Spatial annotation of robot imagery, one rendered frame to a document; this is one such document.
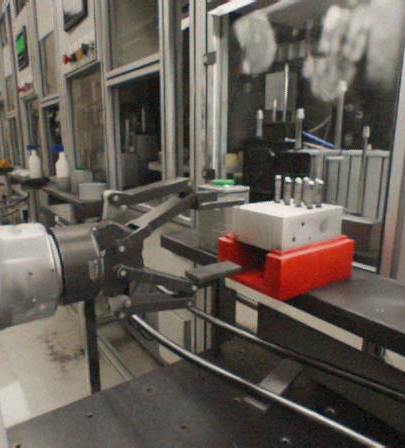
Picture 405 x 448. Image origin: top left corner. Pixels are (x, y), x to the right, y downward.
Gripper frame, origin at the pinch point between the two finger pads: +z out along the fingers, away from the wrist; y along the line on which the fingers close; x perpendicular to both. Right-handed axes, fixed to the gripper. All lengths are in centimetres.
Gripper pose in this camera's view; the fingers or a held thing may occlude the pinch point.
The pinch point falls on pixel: (220, 237)
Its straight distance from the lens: 46.2
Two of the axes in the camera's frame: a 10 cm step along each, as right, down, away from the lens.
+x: -5.8, -1.9, 7.9
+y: 0.0, -9.7, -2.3
